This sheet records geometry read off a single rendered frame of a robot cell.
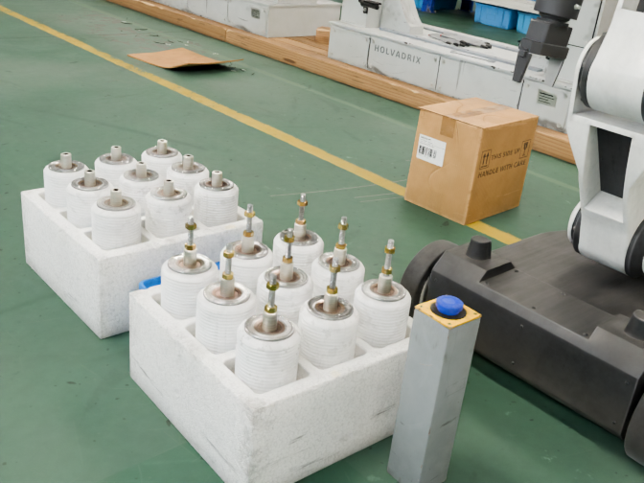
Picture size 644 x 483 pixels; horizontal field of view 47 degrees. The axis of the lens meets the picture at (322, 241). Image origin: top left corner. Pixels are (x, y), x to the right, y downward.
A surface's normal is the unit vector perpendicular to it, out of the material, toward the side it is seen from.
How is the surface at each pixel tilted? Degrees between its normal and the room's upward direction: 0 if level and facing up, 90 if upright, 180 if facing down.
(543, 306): 0
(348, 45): 90
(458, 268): 46
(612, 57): 66
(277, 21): 90
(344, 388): 90
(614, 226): 119
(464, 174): 90
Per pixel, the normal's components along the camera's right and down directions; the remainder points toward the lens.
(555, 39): 0.58, 0.41
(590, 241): -0.75, 0.45
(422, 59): -0.75, 0.21
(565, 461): 0.10, -0.90
